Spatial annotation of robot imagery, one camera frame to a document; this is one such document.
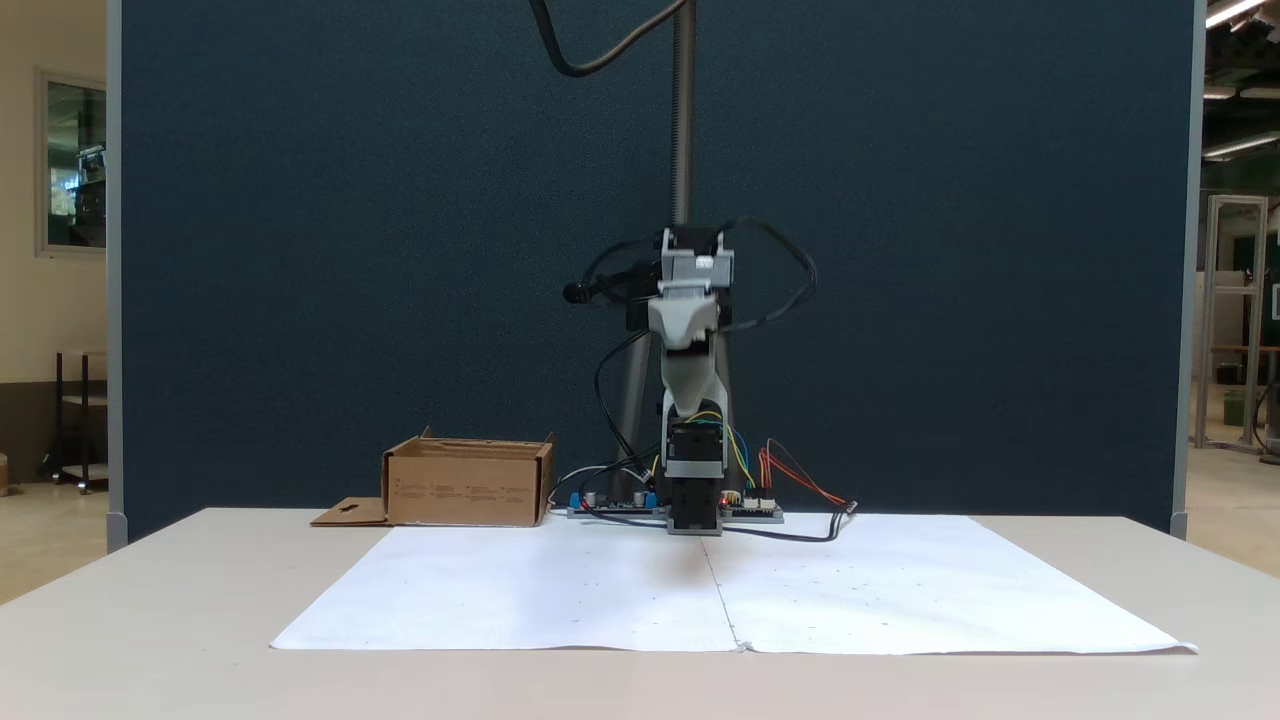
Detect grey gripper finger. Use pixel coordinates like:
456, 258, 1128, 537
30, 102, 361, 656
660, 344, 727, 417

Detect blue circuit board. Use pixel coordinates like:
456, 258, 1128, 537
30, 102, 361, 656
567, 487, 662, 520

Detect brown cardboard box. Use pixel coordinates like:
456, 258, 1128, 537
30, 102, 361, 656
311, 427, 557, 529

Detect white paper sheet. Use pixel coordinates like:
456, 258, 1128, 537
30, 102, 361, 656
270, 515, 1199, 657

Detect dark blue partition panel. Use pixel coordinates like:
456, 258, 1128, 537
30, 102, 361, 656
106, 0, 1207, 549

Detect ceiling strip light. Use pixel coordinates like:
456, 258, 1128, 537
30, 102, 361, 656
1203, 130, 1280, 162
1205, 0, 1269, 30

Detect black shelf cart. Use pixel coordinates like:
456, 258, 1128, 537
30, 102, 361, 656
39, 349, 109, 495

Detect framed window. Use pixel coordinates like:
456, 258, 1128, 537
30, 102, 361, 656
34, 67, 108, 260

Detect black elbow to base cable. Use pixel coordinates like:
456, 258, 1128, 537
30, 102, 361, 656
593, 330, 663, 479

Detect yellow wire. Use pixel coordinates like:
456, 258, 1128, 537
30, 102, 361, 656
690, 408, 759, 492

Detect black wrist to elbow cable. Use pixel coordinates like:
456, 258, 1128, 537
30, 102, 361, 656
575, 238, 667, 301

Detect red and orange wires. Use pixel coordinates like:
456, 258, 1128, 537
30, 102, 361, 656
757, 438, 850, 508

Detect black looped wrist cable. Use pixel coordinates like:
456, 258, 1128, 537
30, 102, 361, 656
718, 216, 818, 333

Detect black cable with white connector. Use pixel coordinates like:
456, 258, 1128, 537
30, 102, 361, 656
722, 501, 860, 544

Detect camera stand with black clamp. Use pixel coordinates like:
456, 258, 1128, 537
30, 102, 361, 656
562, 0, 736, 501

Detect black camera cable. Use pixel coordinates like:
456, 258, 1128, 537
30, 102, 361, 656
529, 0, 692, 79

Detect aluminium frame rack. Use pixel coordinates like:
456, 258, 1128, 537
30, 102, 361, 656
1193, 194, 1272, 453

